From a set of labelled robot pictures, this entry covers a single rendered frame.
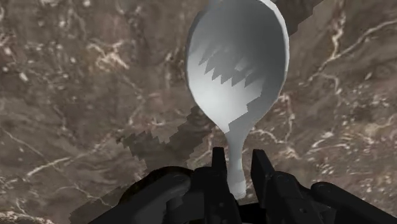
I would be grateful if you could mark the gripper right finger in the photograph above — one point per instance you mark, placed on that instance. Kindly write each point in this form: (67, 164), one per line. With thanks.
(288, 198)

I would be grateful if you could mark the white spoon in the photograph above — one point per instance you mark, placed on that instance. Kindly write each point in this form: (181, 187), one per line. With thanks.
(231, 71)

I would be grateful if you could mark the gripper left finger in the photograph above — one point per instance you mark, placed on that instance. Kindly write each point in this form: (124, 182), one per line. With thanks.
(173, 198)

